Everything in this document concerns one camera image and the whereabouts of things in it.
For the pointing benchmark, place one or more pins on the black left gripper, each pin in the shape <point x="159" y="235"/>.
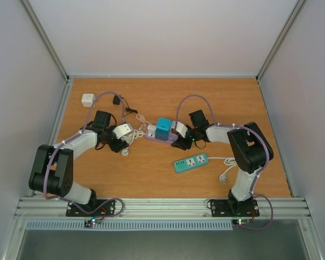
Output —
<point x="117" y="147"/>

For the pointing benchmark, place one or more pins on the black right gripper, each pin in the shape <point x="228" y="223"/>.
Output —
<point x="182" y="143"/>

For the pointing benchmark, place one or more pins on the teal power strip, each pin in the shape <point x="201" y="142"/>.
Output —
<point x="190" y="163"/>

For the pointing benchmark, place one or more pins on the blue cube socket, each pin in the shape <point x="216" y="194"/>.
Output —
<point x="163" y="129"/>

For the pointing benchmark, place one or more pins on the white charger with cable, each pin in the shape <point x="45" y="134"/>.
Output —
<point x="147" y="126"/>

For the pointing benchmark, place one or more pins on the black power adapter with cable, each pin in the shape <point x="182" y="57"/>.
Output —
<point x="128" y="109"/>

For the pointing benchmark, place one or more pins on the white tiger print plug adapter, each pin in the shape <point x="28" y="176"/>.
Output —
<point x="87" y="99"/>

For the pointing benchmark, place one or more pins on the purple power strip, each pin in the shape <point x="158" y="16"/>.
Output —
<point x="171" y="138"/>

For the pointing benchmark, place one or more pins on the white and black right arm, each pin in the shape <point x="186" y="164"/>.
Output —
<point x="251" y="153"/>

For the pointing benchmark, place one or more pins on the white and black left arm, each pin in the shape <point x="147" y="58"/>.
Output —
<point x="53" y="169"/>

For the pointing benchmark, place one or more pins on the left controller board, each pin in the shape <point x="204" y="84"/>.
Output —
<point x="92" y="222"/>

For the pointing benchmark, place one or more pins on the controller board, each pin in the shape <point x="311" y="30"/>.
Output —
<point x="92" y="222"/>
<point x="241" y="221"/>

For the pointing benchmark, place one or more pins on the right controller board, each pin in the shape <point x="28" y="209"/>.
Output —
<point x="241" y="221"/>

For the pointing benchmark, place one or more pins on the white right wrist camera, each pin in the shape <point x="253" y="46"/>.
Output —
<point x="179" y="128"/>

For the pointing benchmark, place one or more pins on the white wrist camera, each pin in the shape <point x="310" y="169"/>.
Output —
<point x="179" y="128"/>
<point x="122" y="130"/>

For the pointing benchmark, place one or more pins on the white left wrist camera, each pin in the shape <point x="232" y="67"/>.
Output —
<point x="122" y="130"/>

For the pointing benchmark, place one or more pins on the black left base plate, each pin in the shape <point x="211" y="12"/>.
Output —
<point x="108" y="208"/>

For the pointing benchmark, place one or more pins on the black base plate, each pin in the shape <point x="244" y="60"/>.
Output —
<point x="108" y="208"/>
<point x="228" y="208"/>

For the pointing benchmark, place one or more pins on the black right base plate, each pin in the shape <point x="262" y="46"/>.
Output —
<point x="228" y="208"/>

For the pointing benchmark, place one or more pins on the aluminium front rail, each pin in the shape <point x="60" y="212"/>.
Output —
<point x="156" y="208"/>

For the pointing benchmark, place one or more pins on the slotted grey cable duct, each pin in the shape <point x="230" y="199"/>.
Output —
<point x="132" y="225"/>

